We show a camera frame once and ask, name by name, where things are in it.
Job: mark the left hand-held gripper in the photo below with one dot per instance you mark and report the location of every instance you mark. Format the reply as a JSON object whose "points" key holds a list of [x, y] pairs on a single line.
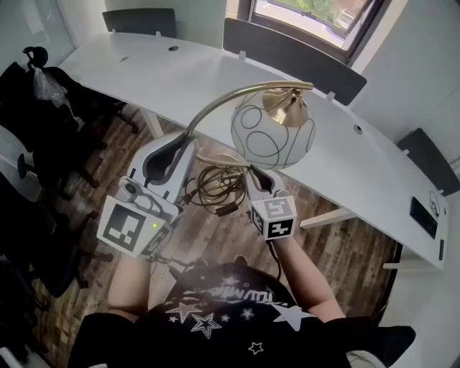
{"points": [[118, 226]]}

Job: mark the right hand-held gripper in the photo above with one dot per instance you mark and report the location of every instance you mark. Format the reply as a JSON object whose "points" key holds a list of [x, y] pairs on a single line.
{"points": [[275, 219]]}

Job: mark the brass lamp with globe shade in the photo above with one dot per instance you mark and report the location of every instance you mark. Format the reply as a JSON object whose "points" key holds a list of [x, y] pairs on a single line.
{"points": [[266, 143]]}

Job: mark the person's right forearm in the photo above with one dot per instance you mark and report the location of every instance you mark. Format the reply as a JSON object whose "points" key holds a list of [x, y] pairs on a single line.
{"points": [[305, 276]]}

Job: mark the person's left forearm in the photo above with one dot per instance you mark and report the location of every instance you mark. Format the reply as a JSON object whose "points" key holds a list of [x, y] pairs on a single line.
{"points": [[133, 280]]}

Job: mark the white desk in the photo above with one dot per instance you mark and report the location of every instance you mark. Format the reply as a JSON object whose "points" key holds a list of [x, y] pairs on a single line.
{"points": [[201, 79]]}

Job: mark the long dark grey desk divider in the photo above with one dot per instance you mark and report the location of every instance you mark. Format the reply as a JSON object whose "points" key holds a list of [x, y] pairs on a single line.
{"points": [[287, 54]]}

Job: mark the small dark grey desk divider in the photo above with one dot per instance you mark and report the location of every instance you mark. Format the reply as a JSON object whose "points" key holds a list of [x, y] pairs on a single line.
{"points": [[140, 21]]}

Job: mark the black office chair with headrest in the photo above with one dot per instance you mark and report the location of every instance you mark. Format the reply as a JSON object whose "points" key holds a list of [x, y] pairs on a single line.
{"points": [[43, 122]]}

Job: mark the clear plastic bag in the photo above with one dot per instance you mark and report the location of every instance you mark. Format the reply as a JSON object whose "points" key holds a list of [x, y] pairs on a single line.
{"points": [[48, 86]]}

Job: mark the person's black star shirt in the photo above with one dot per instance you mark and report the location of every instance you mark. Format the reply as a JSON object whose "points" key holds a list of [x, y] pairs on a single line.
{"points": [[223, 323]]}

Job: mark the black keyboard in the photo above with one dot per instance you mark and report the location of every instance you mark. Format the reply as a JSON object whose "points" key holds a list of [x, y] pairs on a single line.
{"points": [[423, 217]]}

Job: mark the dark framed window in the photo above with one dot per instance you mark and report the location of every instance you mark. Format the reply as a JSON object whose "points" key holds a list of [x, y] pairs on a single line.
{"points": [[309, 18]]}

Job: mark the small black flat device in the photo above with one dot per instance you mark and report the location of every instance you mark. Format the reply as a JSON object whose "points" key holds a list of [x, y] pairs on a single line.
{"points": [[441, 249]]}

